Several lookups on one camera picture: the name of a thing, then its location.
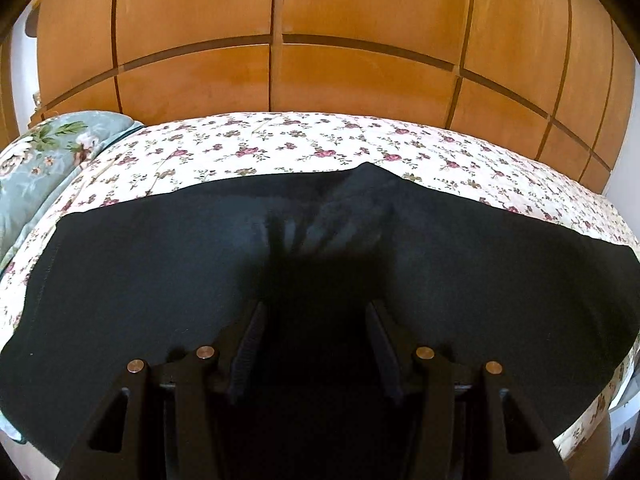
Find black pants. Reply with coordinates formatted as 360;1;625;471
0;161;640;480

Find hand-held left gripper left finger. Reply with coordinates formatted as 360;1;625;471
57;300;268;480

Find floral white bedspread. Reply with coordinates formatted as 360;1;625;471
0;110;640;461

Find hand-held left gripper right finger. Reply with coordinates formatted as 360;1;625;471
365;300;571;480

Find light blue floral pillow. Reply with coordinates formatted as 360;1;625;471
0;111;146;271

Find wooden wardrobe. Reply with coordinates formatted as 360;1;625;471
30;0;636;196

